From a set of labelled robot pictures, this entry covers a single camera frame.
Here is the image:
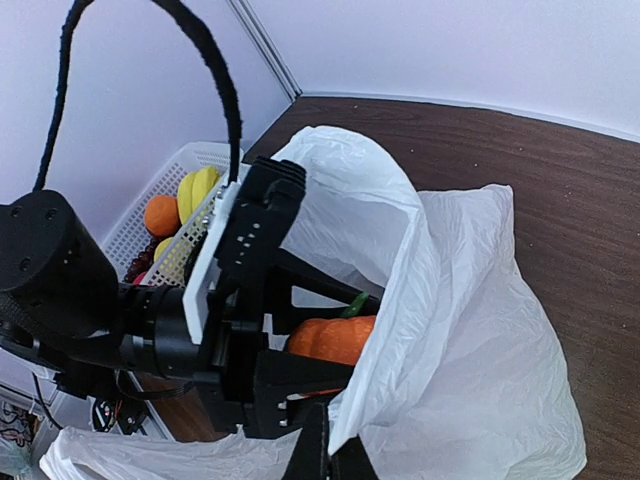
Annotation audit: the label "white perforated plastic basket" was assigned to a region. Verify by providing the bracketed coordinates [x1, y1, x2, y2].
[102, 141, 230, 287]

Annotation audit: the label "left aluminium frame post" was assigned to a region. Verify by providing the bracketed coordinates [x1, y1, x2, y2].
[227, 0, 302, 103]

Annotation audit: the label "orange fruit from bag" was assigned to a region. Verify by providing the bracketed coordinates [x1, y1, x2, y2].
[144, 196, 181, 238]

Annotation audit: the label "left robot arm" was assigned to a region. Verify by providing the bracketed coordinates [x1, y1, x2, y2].
[1, 190, 358, 439]

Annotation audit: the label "green fruit in bag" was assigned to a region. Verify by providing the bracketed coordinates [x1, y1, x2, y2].
[340, 292, 369, 319]

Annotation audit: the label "dark purple grapes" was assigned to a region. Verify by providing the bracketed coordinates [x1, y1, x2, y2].
[124, 237, 159, 283]

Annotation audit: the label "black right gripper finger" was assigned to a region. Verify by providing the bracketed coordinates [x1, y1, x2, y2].
[263, 249, 362, 335]
[282, 403, 330, 480]

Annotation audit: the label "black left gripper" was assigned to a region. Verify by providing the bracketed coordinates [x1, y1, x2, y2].
[1, 190, 245, 433]

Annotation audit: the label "white plastic bag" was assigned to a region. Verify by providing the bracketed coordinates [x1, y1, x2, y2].
[40, 126, 587, 479]

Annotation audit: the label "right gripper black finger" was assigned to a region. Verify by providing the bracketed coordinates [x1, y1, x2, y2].
[241, 350, 354, 440]
[328, 436, 379, 480]

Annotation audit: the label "yellow banana bunch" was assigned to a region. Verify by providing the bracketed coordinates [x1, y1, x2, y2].
[177, 166, 220, 225]

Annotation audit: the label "yellow fruit lower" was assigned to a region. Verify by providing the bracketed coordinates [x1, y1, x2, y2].
[153, 237, 174, 263]

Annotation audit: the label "black left cable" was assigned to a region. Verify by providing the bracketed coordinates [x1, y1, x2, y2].
[30, 0, 244, 194]

